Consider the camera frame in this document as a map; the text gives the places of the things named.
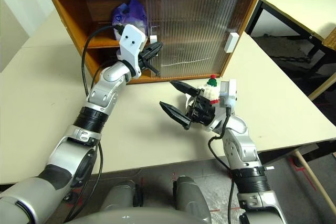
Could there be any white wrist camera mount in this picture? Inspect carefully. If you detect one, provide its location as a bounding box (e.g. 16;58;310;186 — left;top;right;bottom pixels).
219;78;239;109
116;24;146;79

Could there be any grey rounded robot leg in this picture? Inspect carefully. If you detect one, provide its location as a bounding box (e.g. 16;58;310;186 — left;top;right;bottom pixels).
173;176;212;224
101;179;144;212

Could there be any purple plastic bag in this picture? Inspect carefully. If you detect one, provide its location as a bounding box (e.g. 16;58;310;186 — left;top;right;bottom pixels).
112;0;148;41

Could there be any knitted snowman toy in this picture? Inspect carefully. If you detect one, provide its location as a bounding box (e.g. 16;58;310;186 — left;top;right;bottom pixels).
203;73;221;105

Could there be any curved light wooden rod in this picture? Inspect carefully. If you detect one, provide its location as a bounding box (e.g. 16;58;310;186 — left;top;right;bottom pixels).
293;148;336;210

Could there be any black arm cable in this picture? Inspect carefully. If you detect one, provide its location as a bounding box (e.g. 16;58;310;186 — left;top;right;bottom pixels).
208;107;236;224
64;24;127;222

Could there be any translucent ribbed sliding door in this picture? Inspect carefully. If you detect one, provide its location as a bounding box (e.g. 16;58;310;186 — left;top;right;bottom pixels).
145;0;238;78
146;0;242;77

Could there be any white door handle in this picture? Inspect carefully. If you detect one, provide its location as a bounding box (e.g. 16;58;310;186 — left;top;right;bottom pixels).
224;32;239;53
149;34;159;57

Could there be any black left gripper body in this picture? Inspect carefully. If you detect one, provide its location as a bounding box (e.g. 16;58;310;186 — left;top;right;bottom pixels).
137;47;151;69

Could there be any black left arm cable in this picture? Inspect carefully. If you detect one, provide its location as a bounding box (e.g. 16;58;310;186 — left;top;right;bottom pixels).
64;24;127;222

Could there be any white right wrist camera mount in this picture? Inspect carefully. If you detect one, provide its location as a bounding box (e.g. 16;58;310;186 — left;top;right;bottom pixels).
219;78;239;109

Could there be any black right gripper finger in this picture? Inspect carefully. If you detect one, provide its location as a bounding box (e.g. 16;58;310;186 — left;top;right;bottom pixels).
170;80;200;97
159;102;192;131

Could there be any beige table with black frame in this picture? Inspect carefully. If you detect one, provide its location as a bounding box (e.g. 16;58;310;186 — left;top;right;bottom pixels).
245;0;336;57

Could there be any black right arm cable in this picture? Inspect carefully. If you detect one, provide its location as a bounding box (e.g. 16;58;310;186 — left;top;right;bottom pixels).
208;107;236;224

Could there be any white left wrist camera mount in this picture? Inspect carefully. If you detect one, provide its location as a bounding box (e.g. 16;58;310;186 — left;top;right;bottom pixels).
116;24;146;79

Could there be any silver robot torso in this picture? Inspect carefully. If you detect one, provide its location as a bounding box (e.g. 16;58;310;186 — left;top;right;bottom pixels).
62;206;208;224

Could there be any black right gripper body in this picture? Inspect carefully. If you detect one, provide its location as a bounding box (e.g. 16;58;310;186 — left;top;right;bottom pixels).
185;88;216;128

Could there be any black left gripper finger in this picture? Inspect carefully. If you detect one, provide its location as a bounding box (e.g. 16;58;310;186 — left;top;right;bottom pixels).
142;61;161;78
143;41;164;58

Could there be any light wooden bar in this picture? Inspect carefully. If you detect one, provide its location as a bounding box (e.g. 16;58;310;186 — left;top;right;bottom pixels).
308;69;336;101

